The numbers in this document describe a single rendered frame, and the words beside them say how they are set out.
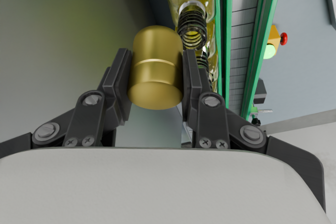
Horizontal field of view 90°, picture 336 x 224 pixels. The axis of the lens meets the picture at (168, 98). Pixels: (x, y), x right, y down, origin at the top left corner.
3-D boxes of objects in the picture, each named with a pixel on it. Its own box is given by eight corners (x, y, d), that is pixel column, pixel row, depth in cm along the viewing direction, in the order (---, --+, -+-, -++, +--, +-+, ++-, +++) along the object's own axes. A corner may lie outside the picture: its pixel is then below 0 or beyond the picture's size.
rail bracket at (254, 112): (245, 91, 64) (253, 123, 56) (267, 89, 62) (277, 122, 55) (244, 97, 67) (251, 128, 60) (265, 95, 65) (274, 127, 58)
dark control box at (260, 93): (243, 80, 78) (246, 95, 73) (262, 78, 75) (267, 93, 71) (242, 91, 84) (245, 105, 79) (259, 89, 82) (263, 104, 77)
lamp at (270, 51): (259, 44, 52) (261, 50, 51) (275, 42, 51) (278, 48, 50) (257, 55, 56) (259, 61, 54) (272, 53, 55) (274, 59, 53)
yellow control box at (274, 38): (251, 27, 56) (255, 41, 52) (276, 23, 54) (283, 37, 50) (248, 44, 61) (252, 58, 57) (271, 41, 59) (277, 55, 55)
